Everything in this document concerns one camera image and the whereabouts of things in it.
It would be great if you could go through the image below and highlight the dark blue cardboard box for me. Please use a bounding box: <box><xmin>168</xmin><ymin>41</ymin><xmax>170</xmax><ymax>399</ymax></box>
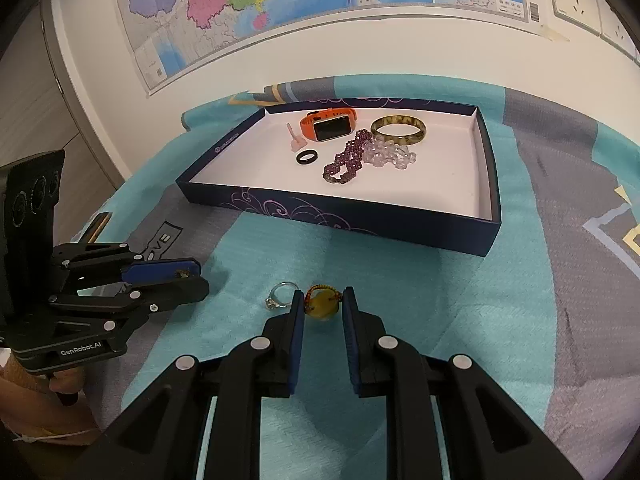
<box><xmin>175</xmin><ymin>101</ymin><xmax>502</xmax><ymax>258</ymax></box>

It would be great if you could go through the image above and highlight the mottled green bangle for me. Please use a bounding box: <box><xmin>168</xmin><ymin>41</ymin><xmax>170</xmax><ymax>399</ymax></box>
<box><xmin>370</xmin><ymin>115</ymin><xmax>427</xmax><ymax>146</ymax></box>

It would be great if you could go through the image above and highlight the clear bead bracelet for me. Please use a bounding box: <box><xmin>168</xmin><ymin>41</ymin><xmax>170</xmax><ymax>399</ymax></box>
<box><xmin>362</xmin><ymin>137</ymin><xmax>419</xmax><ymax>171</ymax></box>

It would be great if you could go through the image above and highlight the grey door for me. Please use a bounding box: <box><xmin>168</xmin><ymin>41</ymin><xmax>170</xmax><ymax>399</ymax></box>
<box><xmin>0</xmin><ymin>5</ymin><xmax>126</xmax><ymax>192</ymax></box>

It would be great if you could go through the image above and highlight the white wall socket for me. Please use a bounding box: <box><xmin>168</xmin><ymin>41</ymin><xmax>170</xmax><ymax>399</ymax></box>
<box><xmin>600</xmin><ymin>2</ymin><xmax>639</xmax><ymax>61</ymax></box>
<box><xmin>545</xmin><ymin>0</ymin><xmax>604</xmax><ymax>37</ymax></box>

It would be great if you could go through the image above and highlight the teal and grey printed blanket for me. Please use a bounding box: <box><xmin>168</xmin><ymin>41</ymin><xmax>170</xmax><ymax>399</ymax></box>
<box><xmin>50</xmin><ymin>74</ymin><xmax>640</xmax><ymax>480</ymax></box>

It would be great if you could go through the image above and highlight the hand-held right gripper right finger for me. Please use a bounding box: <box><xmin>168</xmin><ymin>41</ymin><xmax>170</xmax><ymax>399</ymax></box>
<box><xmin>341</xmin><ymin>286</ymin><xmax>576</xmax><ymax>480</ymax></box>

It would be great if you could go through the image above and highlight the dark board with tan edge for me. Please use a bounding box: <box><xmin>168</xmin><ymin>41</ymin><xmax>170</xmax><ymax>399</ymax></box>
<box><xmin>75</xmin><ymin>212</ymin><xmax>114</xmax><ymax>246</ymax></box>

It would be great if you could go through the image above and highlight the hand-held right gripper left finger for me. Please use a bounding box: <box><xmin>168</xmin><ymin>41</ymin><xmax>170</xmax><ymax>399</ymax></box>
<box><xmin>70</xmin><ymin>289</ymin><xmax>306</xmax><ymax>480</ymax></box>

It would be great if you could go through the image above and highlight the orange smart watch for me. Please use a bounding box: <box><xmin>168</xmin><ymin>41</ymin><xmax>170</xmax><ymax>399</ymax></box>
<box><xmin>300</xmin><ymin>108</ymin><xmax>358</xmax><ymax>143</ymax></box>

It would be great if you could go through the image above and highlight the silver ring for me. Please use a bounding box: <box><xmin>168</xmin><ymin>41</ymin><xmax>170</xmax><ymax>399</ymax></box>
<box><xmin>265</xmin><ymin>281</ymin><xmax>301</xmax><ymax>309</ymax></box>

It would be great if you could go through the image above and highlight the person's left hand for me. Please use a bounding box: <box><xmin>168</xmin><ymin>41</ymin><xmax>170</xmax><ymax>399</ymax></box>
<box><xmin>0</xmin><ymin>352</ymin><xmax>99</xmax><ymax>442</ymax></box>

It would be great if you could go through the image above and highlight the purple bead bracelet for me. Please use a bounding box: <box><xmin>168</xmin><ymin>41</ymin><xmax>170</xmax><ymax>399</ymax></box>
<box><xmin>322</xmin><ymin>129</ymin><xmax>374</xmax><ymax>185</ymax></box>

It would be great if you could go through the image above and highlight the yellow amber bead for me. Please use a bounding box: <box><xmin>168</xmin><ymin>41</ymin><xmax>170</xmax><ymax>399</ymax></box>
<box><xmin>305</xmin><ymin>285</ymin><xmax>345</xmax><ymax>322</ymax></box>

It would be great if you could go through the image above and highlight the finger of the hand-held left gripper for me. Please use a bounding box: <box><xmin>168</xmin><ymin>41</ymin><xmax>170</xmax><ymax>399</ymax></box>
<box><xmin>52</xmin><ymin>242</ymin><xmax>201</xmax><ymax>291</ymax></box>
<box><xmin>50</xmin><ymin>276</ymin><xmax>210</xmax><ymax>333</ymax></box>

